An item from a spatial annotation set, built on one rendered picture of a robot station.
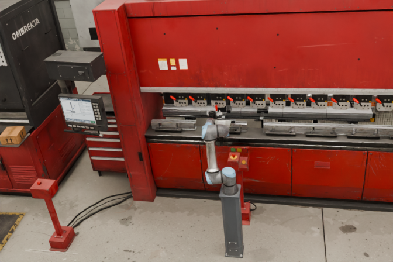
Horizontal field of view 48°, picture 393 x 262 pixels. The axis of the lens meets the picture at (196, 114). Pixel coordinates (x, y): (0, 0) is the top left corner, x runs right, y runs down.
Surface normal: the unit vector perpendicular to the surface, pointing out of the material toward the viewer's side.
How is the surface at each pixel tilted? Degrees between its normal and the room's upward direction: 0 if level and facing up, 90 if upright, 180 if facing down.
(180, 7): 90
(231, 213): 90
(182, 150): 90
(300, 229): 0
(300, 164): 90
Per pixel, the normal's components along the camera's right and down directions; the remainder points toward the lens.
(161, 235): -0.10, -0.86
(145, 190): -0.21, 0.51
